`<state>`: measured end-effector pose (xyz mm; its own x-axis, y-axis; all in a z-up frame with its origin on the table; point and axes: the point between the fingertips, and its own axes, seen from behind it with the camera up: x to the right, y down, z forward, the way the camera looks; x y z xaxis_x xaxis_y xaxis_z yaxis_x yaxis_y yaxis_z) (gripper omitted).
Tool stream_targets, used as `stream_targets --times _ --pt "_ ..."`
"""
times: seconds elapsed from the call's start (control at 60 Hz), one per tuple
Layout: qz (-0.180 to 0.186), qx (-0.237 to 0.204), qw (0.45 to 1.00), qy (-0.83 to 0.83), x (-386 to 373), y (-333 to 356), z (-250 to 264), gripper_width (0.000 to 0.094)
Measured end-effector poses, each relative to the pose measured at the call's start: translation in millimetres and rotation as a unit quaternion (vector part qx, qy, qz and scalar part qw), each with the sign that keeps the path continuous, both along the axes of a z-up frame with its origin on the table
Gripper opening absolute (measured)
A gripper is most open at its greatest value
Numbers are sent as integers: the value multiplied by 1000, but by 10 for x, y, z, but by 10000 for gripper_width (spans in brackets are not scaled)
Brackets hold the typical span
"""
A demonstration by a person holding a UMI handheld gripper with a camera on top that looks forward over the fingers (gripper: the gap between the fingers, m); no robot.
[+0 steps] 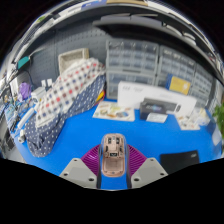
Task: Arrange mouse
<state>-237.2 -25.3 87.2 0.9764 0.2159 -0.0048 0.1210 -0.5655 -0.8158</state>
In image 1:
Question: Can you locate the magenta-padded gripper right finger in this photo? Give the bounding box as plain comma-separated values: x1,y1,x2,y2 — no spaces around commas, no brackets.
124,143,169,190

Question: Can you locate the navy polka-dot cloth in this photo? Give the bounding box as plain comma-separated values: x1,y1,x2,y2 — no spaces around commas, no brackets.
24,73,107,158

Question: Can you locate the dark overhead shelf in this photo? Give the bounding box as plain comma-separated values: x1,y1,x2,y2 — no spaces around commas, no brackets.
92,13,216,69

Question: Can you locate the transparent pink computer mouse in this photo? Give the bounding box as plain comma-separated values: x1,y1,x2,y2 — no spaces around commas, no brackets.
99,133,129,178

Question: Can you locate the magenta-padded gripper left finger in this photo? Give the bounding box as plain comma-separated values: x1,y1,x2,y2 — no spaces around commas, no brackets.
59,143,103,190

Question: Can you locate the black mouse pad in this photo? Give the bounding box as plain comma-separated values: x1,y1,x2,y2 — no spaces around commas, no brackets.
159,149,200,175

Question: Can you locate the red blue checkered cloth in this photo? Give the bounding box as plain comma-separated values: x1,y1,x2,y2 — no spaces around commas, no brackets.
34,57,107,126

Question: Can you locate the white plastic basket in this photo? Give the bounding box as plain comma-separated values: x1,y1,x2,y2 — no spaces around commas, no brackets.
58,48,90,75

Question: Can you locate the white and blue carton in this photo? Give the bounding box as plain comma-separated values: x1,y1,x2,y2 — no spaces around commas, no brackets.
191,107,212,126

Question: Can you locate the green potted plant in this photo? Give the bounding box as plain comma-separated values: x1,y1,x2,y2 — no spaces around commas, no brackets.
213,103,224,141

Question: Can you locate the long white keyboard box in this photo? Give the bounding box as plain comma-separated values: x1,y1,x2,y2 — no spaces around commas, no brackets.
117,80,198,116

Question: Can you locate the illustrated sticker sheet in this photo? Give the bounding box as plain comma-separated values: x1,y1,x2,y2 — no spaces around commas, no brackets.
178,116,201,131
92,100,136,123

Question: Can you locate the yellow and blue box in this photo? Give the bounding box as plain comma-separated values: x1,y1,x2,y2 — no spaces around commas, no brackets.
165,73,192,96

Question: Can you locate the grey pegboard panel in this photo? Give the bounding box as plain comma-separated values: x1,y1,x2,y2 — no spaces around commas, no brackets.
29,29,108,88

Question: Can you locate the small black labelled box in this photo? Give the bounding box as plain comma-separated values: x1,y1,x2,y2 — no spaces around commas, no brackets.
139,99,169,124

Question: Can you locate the translucent drawer cabinet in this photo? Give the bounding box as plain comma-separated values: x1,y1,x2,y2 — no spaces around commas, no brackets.
105,39,160,75
157,45,196,79
105,69,157,100
191,84,211,104
154,74,171,89
193,64,214,92

